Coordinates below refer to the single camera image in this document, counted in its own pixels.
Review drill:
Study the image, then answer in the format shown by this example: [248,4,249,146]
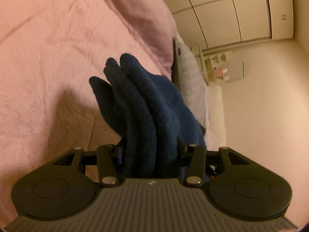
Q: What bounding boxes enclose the oval mirror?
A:
[226,59,254,83]

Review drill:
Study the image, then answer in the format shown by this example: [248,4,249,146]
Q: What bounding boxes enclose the dark blue towel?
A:
[89,53,207,178]

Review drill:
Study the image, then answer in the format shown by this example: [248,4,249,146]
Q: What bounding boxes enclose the grey checked pillow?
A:
[171,32,209,130]

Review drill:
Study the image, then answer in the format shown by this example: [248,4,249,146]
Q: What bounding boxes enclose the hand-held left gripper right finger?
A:
[177,136,256,188]

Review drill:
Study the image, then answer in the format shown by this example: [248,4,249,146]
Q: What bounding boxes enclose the lilac fleece blanket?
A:
[83,0,177,78]

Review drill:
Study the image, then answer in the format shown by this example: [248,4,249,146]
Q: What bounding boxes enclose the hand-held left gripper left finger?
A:
[48,144,124,188]

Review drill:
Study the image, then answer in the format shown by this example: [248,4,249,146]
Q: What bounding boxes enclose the cream panelled wardrobe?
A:
[153,0,294,51]

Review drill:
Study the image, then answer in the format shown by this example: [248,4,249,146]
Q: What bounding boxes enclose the pink lavender textured bedspread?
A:
[0,0,173,223]

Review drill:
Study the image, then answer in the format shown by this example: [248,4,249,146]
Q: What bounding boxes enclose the white organizer shelf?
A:
[198,46,233,84]

